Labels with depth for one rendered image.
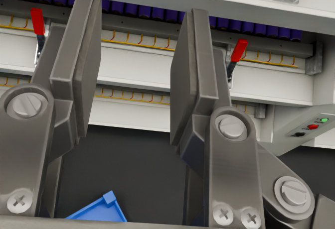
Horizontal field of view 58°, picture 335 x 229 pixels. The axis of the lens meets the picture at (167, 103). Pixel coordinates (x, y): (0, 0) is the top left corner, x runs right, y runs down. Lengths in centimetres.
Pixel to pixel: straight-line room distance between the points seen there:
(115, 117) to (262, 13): 39
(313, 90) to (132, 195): 42
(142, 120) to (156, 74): 19
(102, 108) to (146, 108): 9
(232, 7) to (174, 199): 49
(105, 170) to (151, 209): 13
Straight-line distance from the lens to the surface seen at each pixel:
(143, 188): 71
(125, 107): 64
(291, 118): 60
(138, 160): 72
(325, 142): 79
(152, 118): 64
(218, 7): 33
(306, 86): 55
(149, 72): 46
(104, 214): 69
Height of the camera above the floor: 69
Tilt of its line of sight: 63 degrees down
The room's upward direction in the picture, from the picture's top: 22 degrees clockwise
